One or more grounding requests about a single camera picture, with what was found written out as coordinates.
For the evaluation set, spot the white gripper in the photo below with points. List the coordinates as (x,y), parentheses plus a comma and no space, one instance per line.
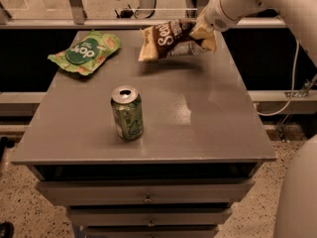
(216,13)

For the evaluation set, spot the brown chip bag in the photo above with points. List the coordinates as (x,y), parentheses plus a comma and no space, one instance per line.
(170,39)

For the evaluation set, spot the green soda can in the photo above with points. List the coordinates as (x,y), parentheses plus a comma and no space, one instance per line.
(126,105)

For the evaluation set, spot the green chip bag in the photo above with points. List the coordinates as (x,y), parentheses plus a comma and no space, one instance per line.
(88,54)

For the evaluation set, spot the grey drawer cabinet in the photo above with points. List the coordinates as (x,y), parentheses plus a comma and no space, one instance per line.
(199,123)

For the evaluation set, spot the top drawer front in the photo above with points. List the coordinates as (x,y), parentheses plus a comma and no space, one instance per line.
(139,192)

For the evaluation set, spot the drawer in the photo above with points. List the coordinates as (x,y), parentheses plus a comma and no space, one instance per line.
(159,232)
(149,216)
(139,192)

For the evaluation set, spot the bottom drawer front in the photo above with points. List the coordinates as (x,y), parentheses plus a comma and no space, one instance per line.
(159,232)

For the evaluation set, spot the middle drawer front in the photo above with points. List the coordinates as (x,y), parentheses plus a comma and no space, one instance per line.
(149,216)

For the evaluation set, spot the metal window rail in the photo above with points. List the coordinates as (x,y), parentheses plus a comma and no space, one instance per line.
(14,24)

